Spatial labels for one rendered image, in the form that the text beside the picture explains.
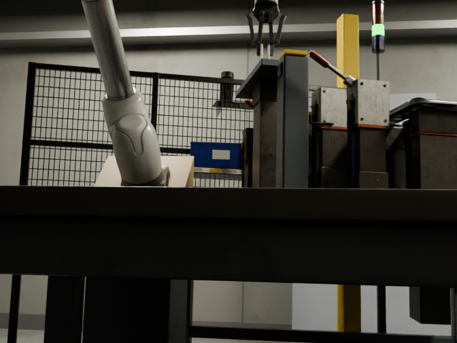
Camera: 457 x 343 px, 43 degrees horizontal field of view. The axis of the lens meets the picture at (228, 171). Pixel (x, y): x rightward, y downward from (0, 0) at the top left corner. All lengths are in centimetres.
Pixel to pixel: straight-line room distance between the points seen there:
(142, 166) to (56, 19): 336
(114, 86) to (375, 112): 102
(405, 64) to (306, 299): 195
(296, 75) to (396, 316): 280
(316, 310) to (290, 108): 271
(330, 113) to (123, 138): 72
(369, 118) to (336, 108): 27
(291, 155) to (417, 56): 335
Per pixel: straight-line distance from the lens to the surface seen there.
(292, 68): 158
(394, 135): 173
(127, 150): 205
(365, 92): 152
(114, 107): 219
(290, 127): 153
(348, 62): 343
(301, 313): 412
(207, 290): 454
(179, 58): 485
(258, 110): 182
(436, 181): 153
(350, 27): 351
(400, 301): 417
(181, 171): 224
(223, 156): 286
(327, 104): 175
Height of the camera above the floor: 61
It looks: 8 degrees up
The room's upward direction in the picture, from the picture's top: 1 degrees clockwise
